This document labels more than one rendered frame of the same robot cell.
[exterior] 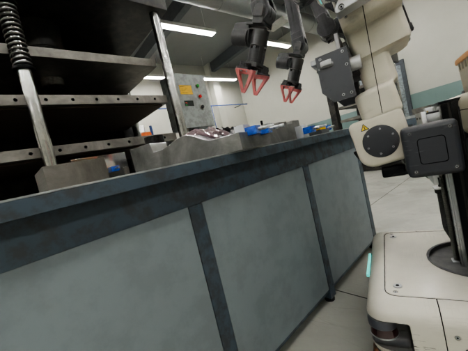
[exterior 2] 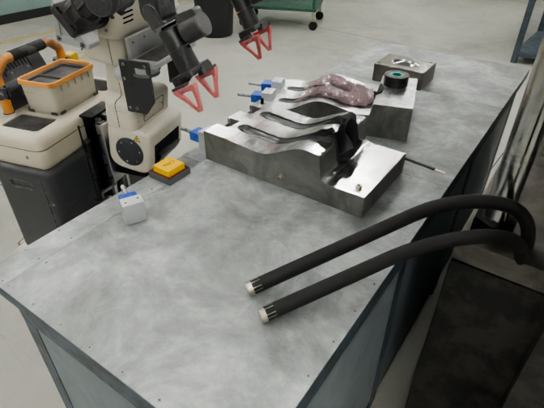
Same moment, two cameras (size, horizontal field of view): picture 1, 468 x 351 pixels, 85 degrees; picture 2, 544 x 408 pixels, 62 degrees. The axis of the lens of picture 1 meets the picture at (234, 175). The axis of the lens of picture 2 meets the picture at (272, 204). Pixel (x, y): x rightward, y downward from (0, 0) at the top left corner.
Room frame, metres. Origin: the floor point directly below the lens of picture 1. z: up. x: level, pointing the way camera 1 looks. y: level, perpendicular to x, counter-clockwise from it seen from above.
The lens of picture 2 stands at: (2.41, -0.43, 1.48)
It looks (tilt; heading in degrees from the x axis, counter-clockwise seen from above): 36 degrees down; 167
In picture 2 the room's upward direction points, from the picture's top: straight up
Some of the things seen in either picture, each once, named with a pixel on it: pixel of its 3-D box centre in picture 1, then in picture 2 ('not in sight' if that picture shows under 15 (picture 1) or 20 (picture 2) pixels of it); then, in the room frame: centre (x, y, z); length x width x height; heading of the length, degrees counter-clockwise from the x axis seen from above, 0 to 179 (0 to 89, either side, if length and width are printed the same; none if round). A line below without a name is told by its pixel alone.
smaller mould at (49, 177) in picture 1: (71, 177); (404, 71); (0.77, 0.48, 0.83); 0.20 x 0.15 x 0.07; 43
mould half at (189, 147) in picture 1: (200, 147); (337, 99); (1.03, 0.11, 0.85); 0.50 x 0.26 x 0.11; 60
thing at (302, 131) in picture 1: (311, 129); (197, 133); (1.13, -0.38, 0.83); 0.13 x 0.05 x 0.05; 43
